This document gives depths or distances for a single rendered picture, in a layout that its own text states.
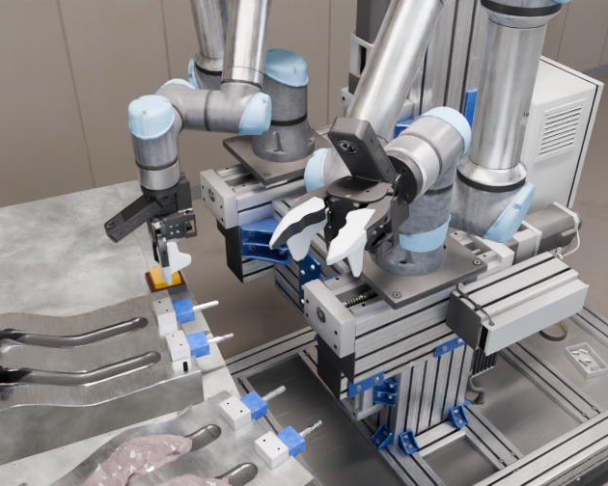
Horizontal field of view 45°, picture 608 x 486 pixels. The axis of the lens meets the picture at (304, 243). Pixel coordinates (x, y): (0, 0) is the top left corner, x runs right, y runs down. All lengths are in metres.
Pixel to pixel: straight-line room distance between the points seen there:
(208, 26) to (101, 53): 1.53
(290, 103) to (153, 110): 0.50
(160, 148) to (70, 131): 1.93
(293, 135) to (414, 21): 0.68
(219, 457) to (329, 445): 0.87
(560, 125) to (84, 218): 1.21
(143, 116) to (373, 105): 0.40
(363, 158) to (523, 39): 0.41
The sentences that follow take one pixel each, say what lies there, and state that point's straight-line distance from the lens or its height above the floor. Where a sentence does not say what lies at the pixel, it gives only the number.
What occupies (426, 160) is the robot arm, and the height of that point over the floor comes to 1.46.
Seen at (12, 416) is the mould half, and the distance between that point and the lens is 1.40.
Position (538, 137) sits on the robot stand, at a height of 1.15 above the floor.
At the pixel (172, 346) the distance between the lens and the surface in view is 1.44.
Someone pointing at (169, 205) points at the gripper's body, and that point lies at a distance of 1.38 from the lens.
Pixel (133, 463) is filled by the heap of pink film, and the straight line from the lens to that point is 1.27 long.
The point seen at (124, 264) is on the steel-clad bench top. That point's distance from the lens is 1.86.
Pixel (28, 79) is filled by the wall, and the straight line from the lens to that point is 3.08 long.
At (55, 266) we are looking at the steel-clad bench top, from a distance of 1.90.
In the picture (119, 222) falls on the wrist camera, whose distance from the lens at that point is 1.38.
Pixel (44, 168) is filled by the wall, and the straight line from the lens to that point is 3.25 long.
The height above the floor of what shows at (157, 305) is 0.92.
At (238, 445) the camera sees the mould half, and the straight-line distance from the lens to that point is 1.35.
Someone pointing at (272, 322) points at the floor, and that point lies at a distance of 2.83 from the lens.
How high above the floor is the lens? 1.91
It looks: 36 degrees down
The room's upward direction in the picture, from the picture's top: straight up
